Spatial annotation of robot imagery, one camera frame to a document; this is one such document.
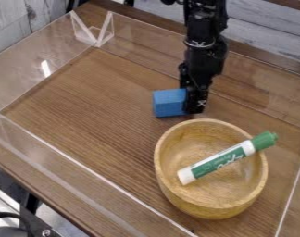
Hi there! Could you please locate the light wooden bowl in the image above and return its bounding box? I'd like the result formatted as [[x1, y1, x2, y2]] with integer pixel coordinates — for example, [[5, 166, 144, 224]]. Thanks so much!
[[154, 118, 268, 219]]

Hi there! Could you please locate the blue foam block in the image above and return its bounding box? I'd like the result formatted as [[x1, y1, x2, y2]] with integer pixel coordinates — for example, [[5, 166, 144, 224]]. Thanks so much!
[[152, 89, 186, 118]]

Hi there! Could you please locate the black cable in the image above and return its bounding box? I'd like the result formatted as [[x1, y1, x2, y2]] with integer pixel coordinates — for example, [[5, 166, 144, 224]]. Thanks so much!
[[0, 212, 36, 237]]

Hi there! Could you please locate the black metal bracket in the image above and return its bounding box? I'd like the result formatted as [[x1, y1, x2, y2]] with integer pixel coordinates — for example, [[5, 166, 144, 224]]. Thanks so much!
[[19, 208, 63, 237]]

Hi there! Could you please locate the clear acrylic tray wall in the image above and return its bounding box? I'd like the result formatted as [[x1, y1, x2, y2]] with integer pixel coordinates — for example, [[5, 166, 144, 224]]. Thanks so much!
[[0, 7, 300, 237]]

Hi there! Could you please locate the green and white marker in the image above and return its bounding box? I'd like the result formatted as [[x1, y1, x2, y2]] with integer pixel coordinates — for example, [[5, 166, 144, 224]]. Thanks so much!
[[176, 131, 278, 185]]

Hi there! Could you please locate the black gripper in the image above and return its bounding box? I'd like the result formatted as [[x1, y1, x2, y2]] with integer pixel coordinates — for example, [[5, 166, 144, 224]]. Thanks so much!
[[178, 38, 228, 114]]

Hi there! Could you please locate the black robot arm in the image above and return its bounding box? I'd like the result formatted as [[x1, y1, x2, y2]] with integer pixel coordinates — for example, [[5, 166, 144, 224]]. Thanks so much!
[[152, 0, 228, 117]]

